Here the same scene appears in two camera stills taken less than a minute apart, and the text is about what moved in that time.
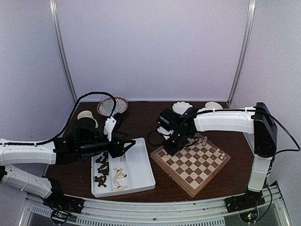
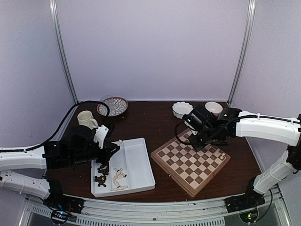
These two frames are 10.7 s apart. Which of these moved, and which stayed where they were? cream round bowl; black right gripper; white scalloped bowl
Moved: black right gripper
Stayed: white scalloped bowl; cream round bowl
